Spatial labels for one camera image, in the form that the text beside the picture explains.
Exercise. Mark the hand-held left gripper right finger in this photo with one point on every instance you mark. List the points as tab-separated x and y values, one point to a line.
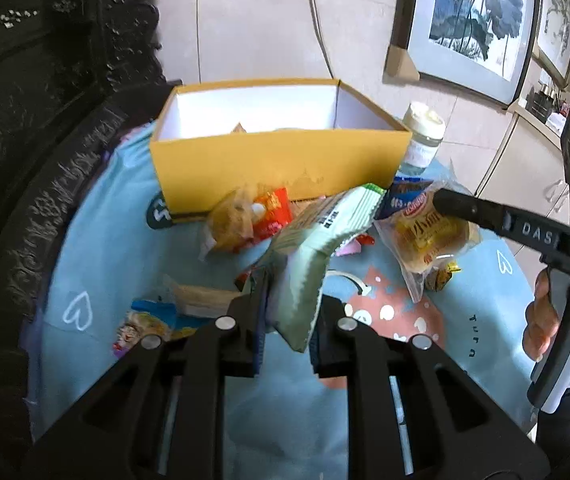
330	340

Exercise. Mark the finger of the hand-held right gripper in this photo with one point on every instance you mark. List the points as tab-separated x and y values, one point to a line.
490	217

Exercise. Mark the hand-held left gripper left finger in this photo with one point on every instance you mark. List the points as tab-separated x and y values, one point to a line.
245	330

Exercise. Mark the round bun clear packet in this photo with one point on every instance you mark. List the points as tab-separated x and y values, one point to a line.
430	240

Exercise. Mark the mint green snack packet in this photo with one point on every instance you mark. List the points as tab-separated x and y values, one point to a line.
305	260

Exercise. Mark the purple cartoon snack packet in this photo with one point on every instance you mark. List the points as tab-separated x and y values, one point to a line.
145	327

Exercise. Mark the yellow cardboard box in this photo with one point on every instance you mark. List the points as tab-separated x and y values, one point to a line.
275	170

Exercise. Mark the person's right hand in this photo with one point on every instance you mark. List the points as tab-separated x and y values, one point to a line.
540	320

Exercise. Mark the brown paper snack packet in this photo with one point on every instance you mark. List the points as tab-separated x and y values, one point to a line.
205	297

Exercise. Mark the blue cookie packet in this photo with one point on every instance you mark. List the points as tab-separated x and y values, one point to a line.
405	197

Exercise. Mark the small red candy wrapper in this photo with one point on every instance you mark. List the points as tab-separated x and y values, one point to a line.
357	245

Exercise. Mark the clear plastic bottle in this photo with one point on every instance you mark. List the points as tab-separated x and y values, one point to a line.
422	140

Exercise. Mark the brown bread packet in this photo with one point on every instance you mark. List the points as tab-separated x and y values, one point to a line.
230	222

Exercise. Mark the light blue printed cloth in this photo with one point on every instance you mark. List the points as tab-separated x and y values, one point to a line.
115	270

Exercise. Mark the cardboard corner protector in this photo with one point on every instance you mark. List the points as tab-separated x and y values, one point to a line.
401	64

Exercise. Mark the framed lotus painting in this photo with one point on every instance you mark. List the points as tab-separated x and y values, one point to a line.
470	15

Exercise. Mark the framed branch painting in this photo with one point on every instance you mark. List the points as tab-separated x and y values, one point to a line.
560	20

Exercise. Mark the carved dark wooden furniture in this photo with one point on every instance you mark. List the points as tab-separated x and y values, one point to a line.
25	110

